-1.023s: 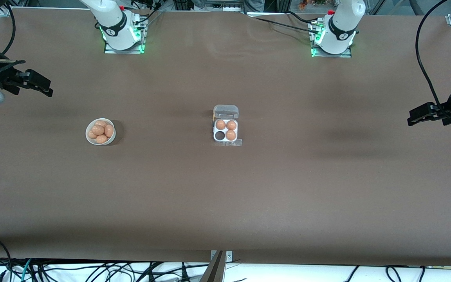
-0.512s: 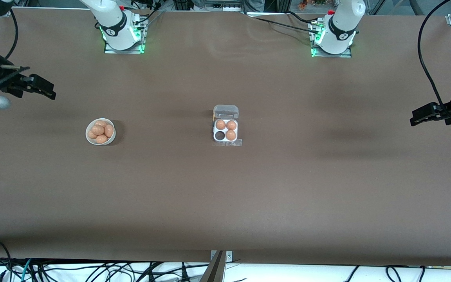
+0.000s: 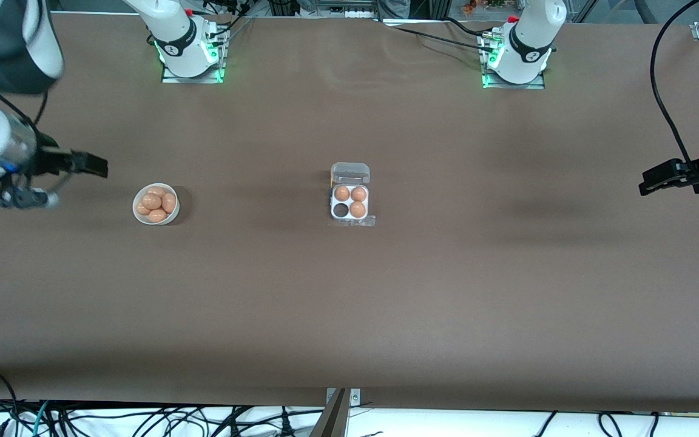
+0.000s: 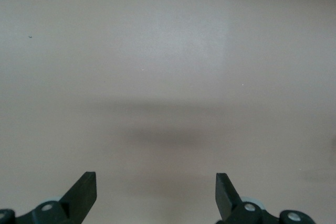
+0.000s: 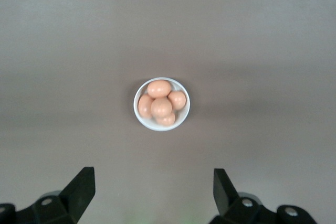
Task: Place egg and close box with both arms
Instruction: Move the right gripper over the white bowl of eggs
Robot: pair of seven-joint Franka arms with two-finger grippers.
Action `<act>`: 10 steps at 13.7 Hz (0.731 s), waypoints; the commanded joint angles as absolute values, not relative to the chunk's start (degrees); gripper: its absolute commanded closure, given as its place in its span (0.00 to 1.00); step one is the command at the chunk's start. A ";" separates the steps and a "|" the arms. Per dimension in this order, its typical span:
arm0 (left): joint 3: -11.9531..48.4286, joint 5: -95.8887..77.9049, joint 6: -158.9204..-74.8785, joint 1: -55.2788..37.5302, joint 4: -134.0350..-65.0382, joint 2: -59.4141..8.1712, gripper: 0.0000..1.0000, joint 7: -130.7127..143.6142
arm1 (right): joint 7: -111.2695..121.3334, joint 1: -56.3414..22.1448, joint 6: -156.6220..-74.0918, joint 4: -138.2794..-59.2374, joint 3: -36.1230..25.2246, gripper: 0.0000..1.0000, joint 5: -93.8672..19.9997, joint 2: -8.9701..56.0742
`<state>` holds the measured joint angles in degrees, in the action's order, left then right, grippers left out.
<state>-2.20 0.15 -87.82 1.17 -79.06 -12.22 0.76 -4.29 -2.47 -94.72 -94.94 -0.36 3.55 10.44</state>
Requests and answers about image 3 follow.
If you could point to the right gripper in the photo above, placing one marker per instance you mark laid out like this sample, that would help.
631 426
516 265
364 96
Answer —
50 159

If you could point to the brown egg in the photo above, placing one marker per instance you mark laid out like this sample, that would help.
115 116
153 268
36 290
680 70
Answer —
341 193
151 201
358 194
157 216
156 190
358 210
141 210
170 203

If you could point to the clear plastic egg box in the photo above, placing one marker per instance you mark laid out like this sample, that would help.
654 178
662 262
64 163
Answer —
349 173

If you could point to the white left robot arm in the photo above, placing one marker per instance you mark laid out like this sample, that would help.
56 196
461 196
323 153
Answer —
528 42

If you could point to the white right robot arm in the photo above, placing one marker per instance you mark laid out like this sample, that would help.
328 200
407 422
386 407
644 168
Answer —
176 42

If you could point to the white round bowl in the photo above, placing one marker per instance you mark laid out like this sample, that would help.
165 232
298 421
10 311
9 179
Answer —
155 222

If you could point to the grey clothed person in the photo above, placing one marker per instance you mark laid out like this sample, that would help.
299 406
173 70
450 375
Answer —
393 7

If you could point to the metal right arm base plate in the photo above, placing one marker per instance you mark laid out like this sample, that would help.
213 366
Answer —
168 79

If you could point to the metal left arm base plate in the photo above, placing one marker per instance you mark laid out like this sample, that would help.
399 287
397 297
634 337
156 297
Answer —
536 85

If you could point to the silver bracket plate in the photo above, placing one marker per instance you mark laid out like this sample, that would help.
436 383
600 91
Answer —
355 397

